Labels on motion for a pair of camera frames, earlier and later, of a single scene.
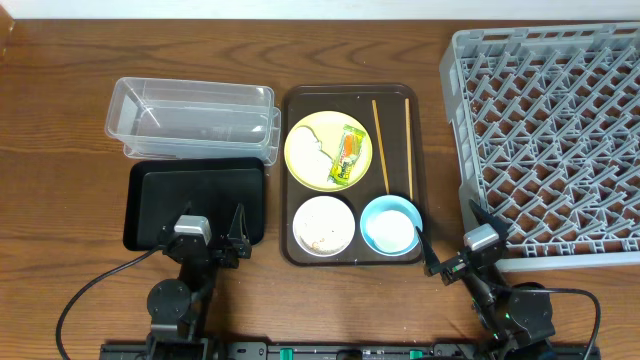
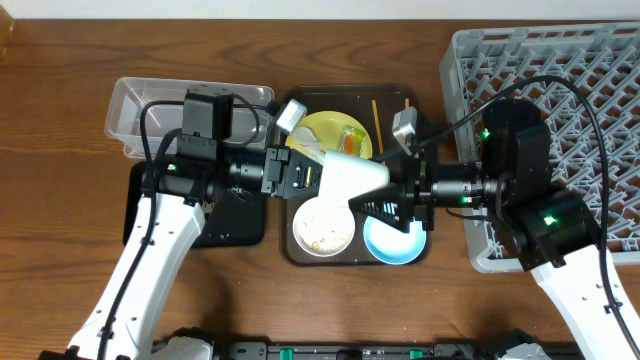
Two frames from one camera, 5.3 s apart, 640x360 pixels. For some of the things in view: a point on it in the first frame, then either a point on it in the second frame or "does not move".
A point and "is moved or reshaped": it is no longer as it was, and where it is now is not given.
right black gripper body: [455, 271] to [422, 189]
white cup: [391, 230] to [346, 176]
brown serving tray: [353, 180] does not move
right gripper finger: [430, 256] to [387, 203]
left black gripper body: [209, 251] to [273, 170]
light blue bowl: [388, 225] is moved or reshaped
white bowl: [323, 226] does not move
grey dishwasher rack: [546, 119] does not move
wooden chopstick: [381, 145] does not move
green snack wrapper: [347, 156] does not move
